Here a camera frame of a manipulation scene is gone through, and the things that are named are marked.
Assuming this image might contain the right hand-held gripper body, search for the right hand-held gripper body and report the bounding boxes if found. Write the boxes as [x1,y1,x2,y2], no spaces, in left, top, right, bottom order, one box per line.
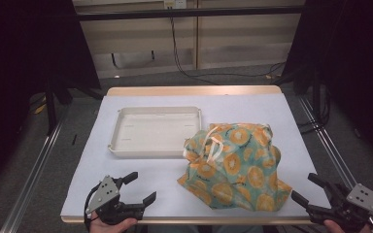
[306,183,373,233]

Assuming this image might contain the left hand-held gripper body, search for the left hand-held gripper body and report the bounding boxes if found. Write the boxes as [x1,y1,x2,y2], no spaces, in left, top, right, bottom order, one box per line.
[85,175,145,226]

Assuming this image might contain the white plastic tray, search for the white plastic tray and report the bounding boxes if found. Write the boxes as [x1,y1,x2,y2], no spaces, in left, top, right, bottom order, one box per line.
[107,106,204,160]

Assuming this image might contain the orange-slice print cloth bag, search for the orange-slice print cloth bag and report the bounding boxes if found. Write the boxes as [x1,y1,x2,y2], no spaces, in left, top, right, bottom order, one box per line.
[177,121,293,213]

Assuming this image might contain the person's left hand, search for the person's left hand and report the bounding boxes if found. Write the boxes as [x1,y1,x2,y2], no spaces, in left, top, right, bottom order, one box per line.
[89,212,139,233]

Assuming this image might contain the person's right hand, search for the person's right hand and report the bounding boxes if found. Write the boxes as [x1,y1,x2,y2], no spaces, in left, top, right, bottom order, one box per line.
[323,219,373,233]

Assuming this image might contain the black metal stand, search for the black metal stand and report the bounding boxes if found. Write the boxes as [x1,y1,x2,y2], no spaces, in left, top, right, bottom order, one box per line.
[310,72,325,125]
[43,82,60,136]

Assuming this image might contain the white table cover sheet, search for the white table cover sheet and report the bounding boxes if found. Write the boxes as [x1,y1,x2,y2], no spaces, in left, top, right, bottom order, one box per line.
[60,93,332,218]

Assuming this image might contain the dark curtain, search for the dark curtain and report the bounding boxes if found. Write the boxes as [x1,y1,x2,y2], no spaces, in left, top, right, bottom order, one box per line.
[0,0,102,197]
[281,0,373,171]

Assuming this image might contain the black horizontal metal bar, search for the black horizontal metal bar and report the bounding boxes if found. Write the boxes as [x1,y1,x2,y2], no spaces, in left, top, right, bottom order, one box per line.
[77,5,305,22]

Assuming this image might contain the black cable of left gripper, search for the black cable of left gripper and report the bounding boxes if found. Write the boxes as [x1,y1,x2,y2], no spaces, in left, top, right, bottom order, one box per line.
[83,184,100,233]

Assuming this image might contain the aluminium floor rail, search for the aluminium floor rail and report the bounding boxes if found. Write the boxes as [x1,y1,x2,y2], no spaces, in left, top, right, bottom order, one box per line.
[298,96,373,233]
[0,117,65,233]

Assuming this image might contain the bundle of black floor cables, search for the bundle of black floor cables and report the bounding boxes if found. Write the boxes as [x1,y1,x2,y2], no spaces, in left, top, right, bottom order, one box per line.
[296,86,333,135]

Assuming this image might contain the long black wall cable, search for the long black wall cable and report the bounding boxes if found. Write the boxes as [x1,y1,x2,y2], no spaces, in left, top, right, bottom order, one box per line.
[169,17,288,86]

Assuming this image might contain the white wall socket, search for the white wall socket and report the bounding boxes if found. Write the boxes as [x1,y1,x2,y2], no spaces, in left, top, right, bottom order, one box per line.
[163,0,188,10]

